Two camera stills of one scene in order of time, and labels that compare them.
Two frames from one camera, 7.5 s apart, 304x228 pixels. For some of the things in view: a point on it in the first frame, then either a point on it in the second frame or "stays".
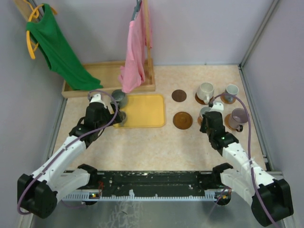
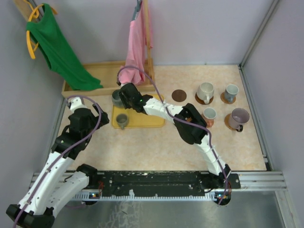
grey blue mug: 232,89 stays
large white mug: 205,91 stays
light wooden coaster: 223,99 stays
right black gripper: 202,128 → 122,98
